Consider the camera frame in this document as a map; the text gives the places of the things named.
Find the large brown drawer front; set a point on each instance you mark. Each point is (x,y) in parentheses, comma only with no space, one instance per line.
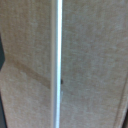
(93,63)

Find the dark brown drawer cabinet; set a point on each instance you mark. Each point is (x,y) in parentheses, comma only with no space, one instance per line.
(1,56)

